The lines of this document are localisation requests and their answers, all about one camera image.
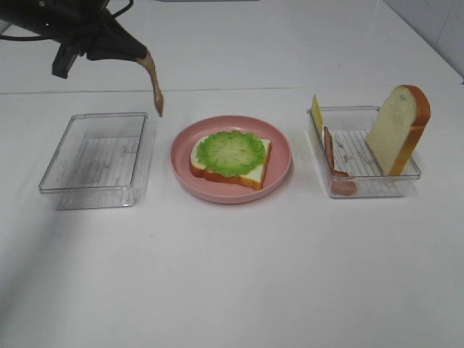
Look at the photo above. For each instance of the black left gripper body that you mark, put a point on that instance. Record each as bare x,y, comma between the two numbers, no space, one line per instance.
71,23

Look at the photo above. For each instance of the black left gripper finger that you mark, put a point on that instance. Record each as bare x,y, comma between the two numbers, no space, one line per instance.
112,41
64,60

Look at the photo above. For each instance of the brown bacon strip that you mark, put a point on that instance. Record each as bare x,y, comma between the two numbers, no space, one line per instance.
148,64

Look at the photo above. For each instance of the green lettuce leaf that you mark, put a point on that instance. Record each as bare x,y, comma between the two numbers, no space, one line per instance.
231,153

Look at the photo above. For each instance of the bread slice from tray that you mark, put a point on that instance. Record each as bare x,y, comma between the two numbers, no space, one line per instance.
253,179

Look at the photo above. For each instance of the pink bacon strip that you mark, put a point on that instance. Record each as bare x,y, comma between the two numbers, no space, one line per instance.
331,156

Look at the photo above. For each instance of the left clear plastic tray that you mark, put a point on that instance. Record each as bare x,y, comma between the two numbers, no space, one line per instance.
101,161

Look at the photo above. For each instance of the clear plastic tray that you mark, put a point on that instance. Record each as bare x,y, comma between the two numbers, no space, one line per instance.
352,171
101,161

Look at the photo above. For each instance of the pink round plate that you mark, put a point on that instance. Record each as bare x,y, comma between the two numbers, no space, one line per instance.
277,169

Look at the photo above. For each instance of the yellow cheese slice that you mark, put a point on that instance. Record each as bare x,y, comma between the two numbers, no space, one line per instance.
317,115

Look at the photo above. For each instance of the right clear plastic tray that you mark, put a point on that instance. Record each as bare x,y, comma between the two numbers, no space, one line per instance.
352,171

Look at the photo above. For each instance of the bread slice in right tray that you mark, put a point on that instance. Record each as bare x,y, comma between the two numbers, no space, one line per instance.
398,128

